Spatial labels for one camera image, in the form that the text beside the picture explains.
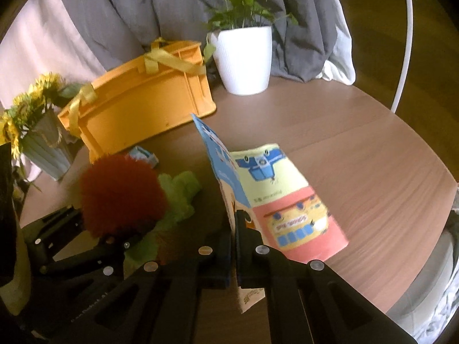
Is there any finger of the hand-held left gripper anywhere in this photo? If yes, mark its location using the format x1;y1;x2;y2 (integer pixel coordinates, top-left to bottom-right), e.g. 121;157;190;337
21;205;85;259
33;228;152;295

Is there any red plush toy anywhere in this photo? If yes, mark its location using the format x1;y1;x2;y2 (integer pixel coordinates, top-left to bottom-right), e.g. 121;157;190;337
79;153;169;239

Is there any white sheer curtain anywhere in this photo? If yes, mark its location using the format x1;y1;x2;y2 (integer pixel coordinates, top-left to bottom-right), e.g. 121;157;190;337
315;0;357;86

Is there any grey curtain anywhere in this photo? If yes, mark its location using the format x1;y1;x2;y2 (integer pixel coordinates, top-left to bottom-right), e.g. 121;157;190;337
55;0;345;84

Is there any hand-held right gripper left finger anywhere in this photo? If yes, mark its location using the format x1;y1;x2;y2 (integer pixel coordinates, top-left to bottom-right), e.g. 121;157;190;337
68;228;234;344

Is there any orange plastic crate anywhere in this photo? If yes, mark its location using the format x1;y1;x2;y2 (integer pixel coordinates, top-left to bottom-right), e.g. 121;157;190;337
57;38;217;164

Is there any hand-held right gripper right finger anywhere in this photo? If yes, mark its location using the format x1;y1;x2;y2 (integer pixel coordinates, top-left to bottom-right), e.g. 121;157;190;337
236;220;419;344

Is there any grey-green ribbed vase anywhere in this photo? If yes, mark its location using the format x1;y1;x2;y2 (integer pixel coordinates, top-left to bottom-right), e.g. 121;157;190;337
20;109;78;182

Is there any green plush toy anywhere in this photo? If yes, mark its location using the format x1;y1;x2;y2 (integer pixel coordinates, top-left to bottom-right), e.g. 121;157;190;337
124;171;202;270

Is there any colourful cloth book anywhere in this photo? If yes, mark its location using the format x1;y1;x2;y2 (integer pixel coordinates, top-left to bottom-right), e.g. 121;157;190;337
191;113;350;315

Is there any white wrinkled cloth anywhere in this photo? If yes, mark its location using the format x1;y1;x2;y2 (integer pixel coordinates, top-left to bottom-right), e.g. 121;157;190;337
419;186;459;344

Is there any small teal box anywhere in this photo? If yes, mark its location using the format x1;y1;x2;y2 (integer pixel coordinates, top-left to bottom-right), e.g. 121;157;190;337
128;146;160;169

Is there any sunflower bouquet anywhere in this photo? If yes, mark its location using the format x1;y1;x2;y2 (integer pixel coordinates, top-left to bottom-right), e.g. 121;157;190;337
0;73;85;194

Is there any potted plant in white pot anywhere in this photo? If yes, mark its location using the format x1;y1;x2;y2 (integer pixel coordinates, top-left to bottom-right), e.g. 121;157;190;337
203;0;299;96

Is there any white ring hoop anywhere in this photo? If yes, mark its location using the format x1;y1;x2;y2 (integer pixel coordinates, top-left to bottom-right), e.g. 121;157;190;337
390;0;413;114

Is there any pale pink curtain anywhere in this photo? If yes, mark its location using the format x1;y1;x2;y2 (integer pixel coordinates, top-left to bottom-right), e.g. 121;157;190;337
0;0;109;110

